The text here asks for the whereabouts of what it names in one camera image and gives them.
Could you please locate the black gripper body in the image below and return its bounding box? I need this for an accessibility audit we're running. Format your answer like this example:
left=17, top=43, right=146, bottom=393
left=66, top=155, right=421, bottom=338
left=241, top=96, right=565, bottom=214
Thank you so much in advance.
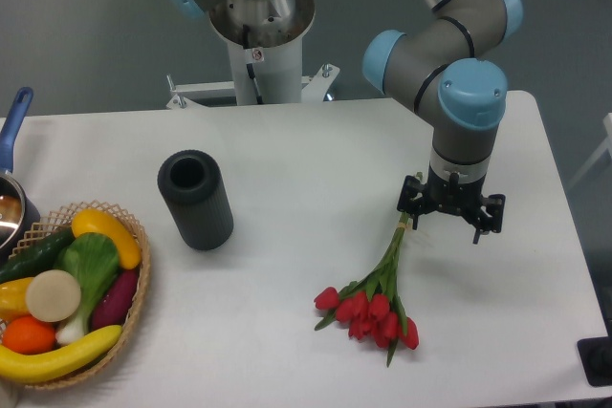
left=416, top=169, right=487, bottom=221

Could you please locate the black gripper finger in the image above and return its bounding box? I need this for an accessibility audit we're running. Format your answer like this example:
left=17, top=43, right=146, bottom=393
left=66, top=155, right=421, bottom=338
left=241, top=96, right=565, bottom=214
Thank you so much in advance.
left=472, top=194, right=506, bottom=245
left=397, top=174, right=426, bottom=230

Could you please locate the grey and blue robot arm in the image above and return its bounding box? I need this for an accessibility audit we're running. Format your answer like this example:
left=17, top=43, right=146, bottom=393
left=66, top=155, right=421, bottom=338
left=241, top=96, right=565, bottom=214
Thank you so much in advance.
left=171, top=0, right=523, bottom=235

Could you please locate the red tulip bouquet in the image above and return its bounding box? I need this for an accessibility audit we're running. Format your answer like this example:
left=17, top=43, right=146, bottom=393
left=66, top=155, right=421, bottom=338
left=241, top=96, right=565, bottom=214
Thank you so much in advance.
left=314, top=210, right=420, bottom=365

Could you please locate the black device at table edge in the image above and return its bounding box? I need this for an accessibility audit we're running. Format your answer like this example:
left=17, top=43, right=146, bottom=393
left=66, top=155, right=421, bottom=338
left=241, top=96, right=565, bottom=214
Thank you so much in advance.
left=577, top=336, right=611, bottom=387

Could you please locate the dark grey ribbed vase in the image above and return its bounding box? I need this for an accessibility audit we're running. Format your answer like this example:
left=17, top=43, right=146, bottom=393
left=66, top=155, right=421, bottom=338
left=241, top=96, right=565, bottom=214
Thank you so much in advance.
left=157, top=150, right=234, bottom=251

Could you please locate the purple sweet potato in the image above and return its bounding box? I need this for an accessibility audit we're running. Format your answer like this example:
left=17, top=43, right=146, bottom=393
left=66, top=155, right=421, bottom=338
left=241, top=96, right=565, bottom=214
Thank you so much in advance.
left=90, top=269, right=139, bottom=331

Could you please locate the green bok choy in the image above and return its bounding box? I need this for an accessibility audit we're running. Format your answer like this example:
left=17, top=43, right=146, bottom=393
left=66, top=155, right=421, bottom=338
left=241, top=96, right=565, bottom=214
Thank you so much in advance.
left=55, top=232, right=119, bottom=346

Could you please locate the woven wicker basket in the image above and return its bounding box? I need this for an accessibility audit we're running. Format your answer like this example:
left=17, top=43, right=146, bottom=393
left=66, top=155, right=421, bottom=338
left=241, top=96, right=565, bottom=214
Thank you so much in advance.
left=1, top=201, right=151, bottom=390

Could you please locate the beige round disc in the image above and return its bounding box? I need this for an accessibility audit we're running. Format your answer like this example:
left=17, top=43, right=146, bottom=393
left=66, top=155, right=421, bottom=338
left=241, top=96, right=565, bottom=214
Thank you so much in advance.
left=25, top=269, right=81, bottom=323

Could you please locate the dark green cucumber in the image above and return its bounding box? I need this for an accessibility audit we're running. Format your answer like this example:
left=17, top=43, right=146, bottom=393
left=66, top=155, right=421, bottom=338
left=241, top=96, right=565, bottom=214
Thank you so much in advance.
left=1, top=228, right=75, bottom=284

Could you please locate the orange fruit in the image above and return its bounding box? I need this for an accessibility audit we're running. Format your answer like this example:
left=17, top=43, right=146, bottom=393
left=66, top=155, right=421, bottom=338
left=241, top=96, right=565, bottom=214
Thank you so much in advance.
left=2, top=315, right=55, bottom=354

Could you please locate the yellow bell pepper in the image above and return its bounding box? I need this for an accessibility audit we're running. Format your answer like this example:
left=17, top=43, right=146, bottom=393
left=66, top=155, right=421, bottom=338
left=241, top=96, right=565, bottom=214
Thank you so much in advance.
left=0, top=277, right=33, bottom=323

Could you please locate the yellow banana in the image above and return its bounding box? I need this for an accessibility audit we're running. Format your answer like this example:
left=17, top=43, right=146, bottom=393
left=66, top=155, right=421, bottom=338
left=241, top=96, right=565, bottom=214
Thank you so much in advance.
left=1, top=325, right=122, bottom=384

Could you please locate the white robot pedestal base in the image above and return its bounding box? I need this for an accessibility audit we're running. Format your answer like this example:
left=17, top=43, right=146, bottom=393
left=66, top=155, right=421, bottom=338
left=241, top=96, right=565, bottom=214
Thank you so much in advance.
left=166, top=0, right=340, bottom=108

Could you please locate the blue handled steel pot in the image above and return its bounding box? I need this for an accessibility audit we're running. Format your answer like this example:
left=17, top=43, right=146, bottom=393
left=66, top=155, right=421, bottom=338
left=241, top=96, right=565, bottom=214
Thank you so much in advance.
left=1, top=87, right=40, bottom=264

